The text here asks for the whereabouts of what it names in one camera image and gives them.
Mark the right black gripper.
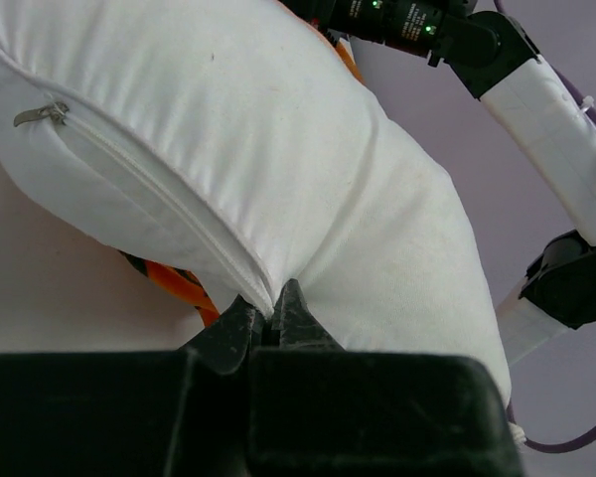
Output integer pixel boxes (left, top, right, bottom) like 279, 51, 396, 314
282, 0, 472, 57

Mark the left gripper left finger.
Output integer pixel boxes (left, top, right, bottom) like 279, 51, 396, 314
0, 299, 264, 476

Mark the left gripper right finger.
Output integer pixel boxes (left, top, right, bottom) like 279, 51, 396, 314
246, 280, 523, 476

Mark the orange patterned pillowcase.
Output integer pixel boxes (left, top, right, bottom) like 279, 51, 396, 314
119, 251, 221, 327

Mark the white pillow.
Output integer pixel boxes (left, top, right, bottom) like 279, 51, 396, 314
0, 1, 512, 398

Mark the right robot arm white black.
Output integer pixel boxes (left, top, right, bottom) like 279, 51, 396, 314
289, 1, 596, 364

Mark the metal zipper pull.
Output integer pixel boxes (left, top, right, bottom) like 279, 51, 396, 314
13, 101, 70, 127

